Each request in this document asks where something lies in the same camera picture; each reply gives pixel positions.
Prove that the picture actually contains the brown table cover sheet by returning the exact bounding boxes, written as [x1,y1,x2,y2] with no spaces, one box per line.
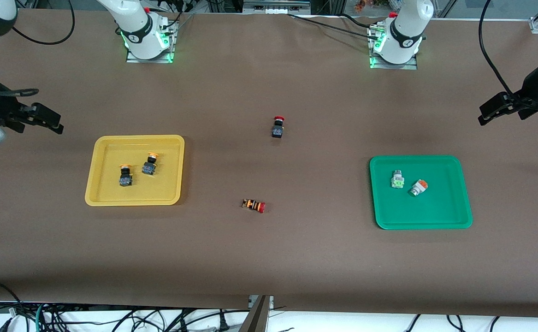
[0,8,538,319]

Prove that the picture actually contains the grey metal beam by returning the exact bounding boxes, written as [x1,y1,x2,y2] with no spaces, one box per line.
[238,295,272,332]

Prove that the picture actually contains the yellow push button black body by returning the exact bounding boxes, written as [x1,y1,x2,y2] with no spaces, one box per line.
[141,152,160,177]
[118,164,134,188]

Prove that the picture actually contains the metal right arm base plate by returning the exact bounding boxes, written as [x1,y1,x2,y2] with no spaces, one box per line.
[125,19,176,64]

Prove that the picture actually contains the red button orange striped body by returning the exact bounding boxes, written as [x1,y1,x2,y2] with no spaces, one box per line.
[242,197,266,214]

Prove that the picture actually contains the grey button orange back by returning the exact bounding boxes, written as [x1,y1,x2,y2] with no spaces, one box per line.
[407,178,429,198]

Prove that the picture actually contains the silver metal bracket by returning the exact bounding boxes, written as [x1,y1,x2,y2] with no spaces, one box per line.
[248,295,275,309]

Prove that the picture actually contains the yellow plastic tray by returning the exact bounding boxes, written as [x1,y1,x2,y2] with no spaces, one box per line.
[84,135,186,207]

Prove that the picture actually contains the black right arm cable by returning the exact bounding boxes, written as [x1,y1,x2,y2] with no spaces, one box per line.
[12,0,77,46]

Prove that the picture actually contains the teal floor cable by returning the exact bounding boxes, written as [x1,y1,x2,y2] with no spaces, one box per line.
[34,302,49,332]

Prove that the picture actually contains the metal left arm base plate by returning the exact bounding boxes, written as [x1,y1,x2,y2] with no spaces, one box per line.
[368,22,419,71]

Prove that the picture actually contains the green plastic tray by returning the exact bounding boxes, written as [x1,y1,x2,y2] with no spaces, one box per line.
[369,155,473,230]

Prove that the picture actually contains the silver rail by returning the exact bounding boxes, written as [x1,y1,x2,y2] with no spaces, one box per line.
[242,0,312,15]

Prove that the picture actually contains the black cable on table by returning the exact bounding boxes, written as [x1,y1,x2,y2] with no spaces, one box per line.
[287,13,381,39]
[339,12,382,28]

